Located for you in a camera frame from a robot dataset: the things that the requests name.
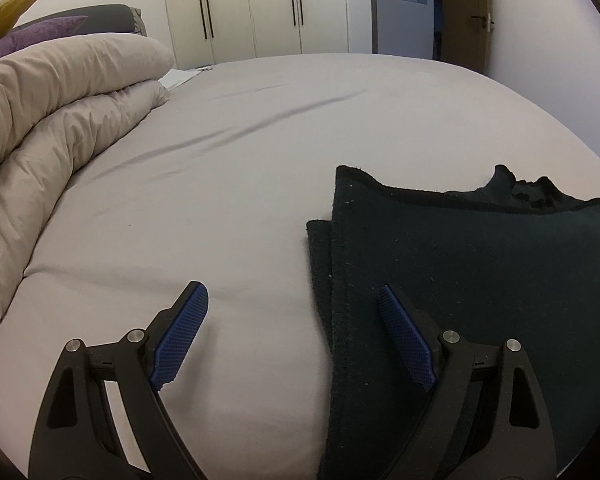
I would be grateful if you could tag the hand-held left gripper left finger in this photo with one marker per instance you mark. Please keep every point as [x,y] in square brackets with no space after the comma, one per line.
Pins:
[180,335]

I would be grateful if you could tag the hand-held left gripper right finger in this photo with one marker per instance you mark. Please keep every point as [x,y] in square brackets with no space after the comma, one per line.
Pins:
[405,340]

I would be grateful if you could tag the dark green sweater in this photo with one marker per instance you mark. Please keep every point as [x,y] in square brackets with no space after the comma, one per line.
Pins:
[480,285]

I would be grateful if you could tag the bed with grey sheet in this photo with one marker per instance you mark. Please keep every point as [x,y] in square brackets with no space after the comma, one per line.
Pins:
[230,160]

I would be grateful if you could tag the white papers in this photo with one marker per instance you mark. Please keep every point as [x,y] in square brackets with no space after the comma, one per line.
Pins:
[179,79]

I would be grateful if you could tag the beige folded duvet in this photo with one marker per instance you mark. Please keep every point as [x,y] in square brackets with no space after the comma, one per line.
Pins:
[55,110]

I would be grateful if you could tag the grey pillow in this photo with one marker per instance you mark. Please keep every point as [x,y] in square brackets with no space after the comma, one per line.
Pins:
[105,17]

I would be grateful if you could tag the purple pillow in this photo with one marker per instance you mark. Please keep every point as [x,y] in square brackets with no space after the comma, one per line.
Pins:
[30,35]

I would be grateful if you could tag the white wardrobe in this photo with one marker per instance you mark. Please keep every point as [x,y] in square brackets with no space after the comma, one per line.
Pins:
[240,5]

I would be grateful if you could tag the yellow pillow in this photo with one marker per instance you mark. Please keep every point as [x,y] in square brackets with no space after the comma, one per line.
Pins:
[5,15]

